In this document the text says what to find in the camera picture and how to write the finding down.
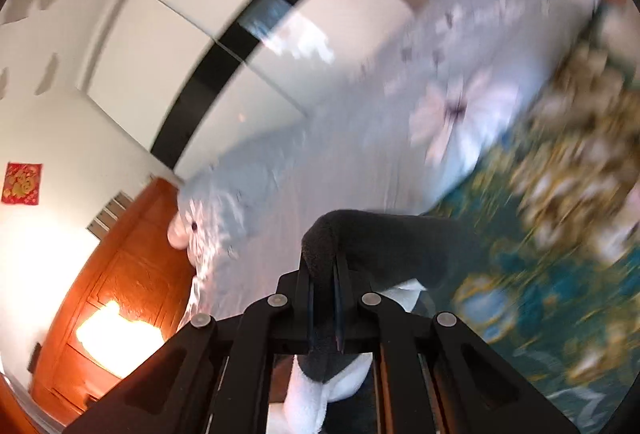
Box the grey slatted wall fixture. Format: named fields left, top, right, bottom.
left=86, top=190, right=135, bottom=239

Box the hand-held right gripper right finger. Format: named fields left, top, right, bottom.
left=332, top=256, right=583, bottom=434

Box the brown wooden door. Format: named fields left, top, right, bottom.
left=27, top=176, right=198, bottom=425

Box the light blue daisy quilt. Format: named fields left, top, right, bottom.
left=167, top=0, right=613, bottom=340

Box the dark grey fleece-lined garment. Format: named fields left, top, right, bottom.
left=270, top=209, right=488, bottom=434

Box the white wardrobe with black stripe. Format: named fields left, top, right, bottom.
left=75, top=0, right=441, bottom=185

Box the teal floral blanket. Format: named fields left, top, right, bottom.
left=420, top=8, right=640, bottom=420

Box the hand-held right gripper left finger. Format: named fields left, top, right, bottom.
left=62, top=256, right=318, bottom=434

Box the red paper wall decoration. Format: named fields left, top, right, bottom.
left=1, top=161, right=44, bottom=205

